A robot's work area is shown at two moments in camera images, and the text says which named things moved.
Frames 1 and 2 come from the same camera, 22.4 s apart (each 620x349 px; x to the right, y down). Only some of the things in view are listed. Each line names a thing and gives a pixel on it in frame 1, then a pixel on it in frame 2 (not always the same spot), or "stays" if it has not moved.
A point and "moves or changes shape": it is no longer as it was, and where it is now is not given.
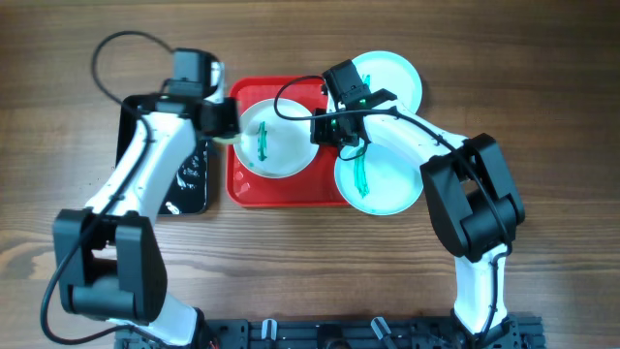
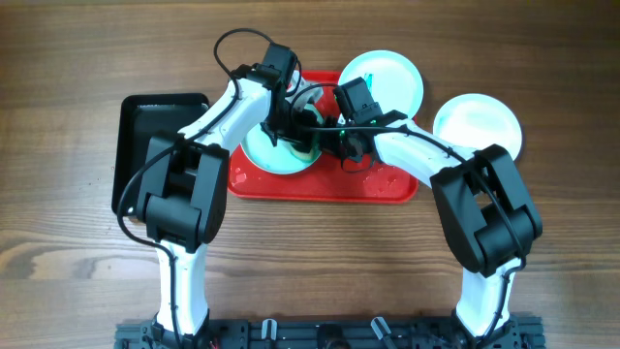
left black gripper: [227, 111] → [299, 134]
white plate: [381, 182] → [477, 120]
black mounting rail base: [341, 333] stays
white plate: [273, 146] stays
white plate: [387, 71] stays
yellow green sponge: [235, 139] moves or changes shape
